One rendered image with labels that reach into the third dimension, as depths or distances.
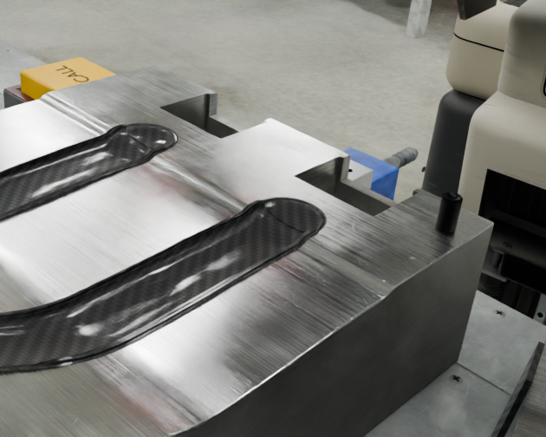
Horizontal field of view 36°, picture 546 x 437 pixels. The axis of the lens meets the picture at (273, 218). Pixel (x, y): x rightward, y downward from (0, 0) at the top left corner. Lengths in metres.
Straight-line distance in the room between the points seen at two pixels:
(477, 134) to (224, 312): 0.51
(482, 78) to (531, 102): 0.30
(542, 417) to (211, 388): 0.14
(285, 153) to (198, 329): 0.16
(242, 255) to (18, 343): 0.11
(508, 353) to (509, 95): 0.40
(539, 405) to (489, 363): 0.11
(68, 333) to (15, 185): 0.12
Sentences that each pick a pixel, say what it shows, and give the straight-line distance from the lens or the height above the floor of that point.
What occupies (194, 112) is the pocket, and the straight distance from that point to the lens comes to 0.53.
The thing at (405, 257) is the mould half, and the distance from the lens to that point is 0.39.
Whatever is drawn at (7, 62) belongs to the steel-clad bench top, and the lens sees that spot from 0.83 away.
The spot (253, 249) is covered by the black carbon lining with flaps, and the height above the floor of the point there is 0.88.
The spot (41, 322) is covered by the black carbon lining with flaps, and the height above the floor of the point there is 0.88.
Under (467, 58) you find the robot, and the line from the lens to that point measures 1.14.
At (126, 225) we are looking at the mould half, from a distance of 0.40.
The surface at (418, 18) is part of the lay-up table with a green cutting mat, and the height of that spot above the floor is 0.09.
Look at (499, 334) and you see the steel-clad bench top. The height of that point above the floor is 0.80.
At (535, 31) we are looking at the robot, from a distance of 0.81.
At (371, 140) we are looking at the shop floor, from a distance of 2.65.
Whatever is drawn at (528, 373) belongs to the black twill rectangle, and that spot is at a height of 0.86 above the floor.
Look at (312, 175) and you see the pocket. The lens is 0.46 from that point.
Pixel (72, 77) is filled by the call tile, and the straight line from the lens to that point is 0.69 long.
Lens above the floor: 1.09
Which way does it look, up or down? 31 degrees down
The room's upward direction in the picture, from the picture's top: 6 degrees clockwise
